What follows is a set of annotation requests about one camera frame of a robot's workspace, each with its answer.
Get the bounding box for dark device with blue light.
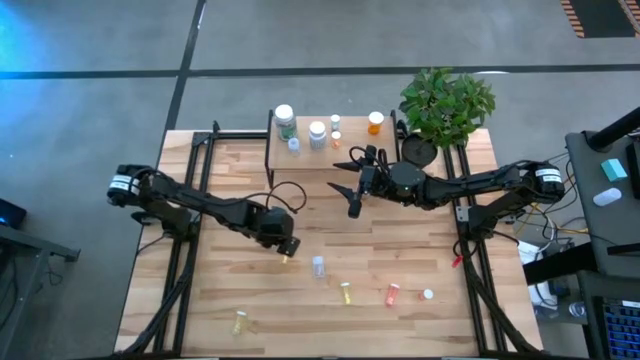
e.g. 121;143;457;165
0;197;29;231

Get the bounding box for black aluminium table frame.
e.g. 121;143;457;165
113;119;544;359

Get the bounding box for black pole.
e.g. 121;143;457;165
584;105;640;154

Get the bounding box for grey side desk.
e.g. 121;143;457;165
564;127;640;281

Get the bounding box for white oval mouse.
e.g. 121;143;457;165
592;187;624;208

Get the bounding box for yellow pill vial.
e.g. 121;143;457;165
230;310;248;336

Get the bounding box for wide orange bottle white cap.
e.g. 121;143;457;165
367;110;386;136

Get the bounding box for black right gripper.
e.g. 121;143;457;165
327;144;392;219

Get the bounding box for black left wrist camera cable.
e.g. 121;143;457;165
219;180;308;215

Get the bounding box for large white barcode label bottle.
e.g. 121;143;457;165
308;120;328;151

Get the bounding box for teal box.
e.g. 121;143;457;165
599;158;629;183

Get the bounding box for wooden shelf black metal legs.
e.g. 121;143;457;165
263;108;401;190

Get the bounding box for green plant in black pot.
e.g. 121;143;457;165
397;67;497;174

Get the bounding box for grey metal stand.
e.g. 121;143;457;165
0;224;81;360

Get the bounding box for large green bottle white cap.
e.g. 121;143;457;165
273;103;300;143

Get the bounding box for white floor box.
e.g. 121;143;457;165
517;239;540;265

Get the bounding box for black backlit keyboard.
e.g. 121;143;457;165
591;294;640;360

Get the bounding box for orange-edged dark rug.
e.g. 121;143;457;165
558;0;640;40

